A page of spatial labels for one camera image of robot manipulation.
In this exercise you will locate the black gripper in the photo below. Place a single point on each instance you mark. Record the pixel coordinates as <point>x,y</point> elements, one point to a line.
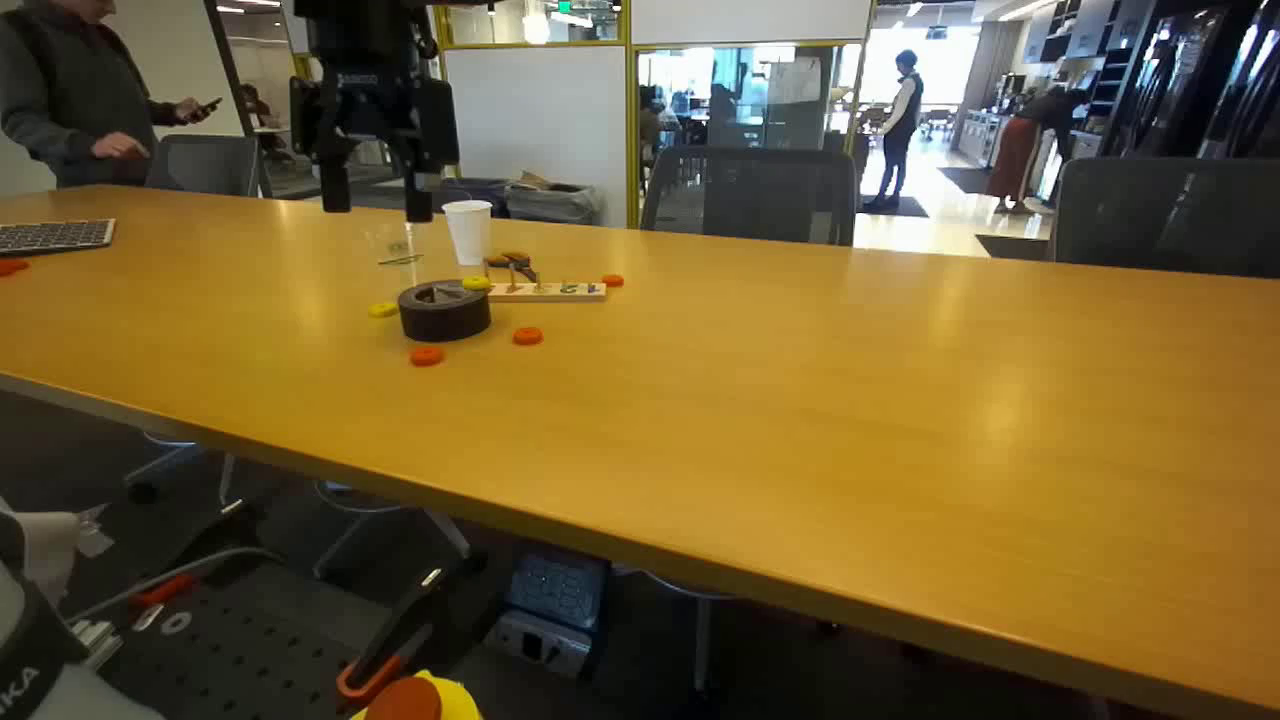
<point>387,92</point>

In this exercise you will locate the black perforated mounting board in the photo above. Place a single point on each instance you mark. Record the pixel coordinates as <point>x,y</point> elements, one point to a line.
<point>242,653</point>

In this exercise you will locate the round yellow block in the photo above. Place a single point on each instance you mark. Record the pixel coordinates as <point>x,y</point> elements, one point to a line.
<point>381,310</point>
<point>479,282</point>

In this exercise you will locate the yellow red emergency stop button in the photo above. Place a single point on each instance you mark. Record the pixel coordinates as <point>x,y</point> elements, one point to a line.
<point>427,700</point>

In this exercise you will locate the round orange block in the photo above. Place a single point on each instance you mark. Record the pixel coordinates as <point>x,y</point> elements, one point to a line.
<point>427,359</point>
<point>612,282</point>
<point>528,337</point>

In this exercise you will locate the white grey robot base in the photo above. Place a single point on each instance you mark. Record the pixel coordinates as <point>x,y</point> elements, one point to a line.
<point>35,666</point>

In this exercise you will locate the grey box under table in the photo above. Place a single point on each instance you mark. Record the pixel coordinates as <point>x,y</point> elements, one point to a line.
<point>552,600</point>

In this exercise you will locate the grey computer keyboard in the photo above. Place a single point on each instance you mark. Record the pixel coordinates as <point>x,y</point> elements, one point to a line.
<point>53,236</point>

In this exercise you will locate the grey chair base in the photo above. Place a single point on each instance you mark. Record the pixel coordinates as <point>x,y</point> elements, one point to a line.
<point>387,524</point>
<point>173,468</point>

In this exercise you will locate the distant standing person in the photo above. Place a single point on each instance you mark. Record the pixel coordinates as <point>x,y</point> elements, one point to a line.
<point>897,126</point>

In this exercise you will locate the grey office chair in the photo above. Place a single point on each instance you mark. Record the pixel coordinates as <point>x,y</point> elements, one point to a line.
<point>207,165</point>
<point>1164,212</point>
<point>755,193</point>

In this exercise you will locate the distant person in red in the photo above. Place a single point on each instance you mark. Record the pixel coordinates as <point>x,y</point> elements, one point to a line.
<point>1019,163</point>

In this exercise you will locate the black glass door refrigerator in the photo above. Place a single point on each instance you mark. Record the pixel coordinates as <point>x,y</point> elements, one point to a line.
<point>1200,81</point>

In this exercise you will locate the wooden number peg board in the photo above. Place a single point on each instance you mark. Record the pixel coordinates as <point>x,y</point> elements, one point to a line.
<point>560,288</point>

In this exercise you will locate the black orange clamp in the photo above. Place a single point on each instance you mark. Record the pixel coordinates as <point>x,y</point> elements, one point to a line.
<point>394,632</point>

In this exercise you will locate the person in dark jacket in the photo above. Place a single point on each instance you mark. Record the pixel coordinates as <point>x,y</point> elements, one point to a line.
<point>75,92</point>

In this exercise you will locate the white paper cup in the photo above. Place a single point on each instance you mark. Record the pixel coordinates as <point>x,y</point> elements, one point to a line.
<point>468,232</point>

